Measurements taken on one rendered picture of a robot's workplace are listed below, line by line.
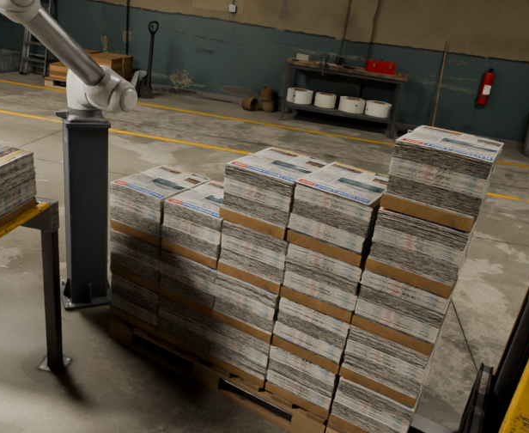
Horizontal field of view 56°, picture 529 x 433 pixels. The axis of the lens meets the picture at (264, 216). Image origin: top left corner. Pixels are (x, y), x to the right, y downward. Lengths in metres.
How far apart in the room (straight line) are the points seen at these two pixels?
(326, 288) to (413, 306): 0.31
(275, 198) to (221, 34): 7.08
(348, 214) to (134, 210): 0.97
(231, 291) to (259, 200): 0.42
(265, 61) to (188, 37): 1.35
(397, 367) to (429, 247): 0.47
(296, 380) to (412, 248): 0.75
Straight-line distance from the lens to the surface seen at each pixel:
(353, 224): 1.70
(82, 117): 2.53
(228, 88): 8.81
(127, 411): 2.29
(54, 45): 2.19
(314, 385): 2.07
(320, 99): 8.04
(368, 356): 1.90
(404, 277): 1.71
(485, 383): 2.28
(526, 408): 1.64
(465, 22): 8.69
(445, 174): 1.59
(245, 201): 1.87
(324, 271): 1.81
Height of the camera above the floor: 1.61
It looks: 23 degrees down
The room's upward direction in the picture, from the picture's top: 8 degrees clockwise
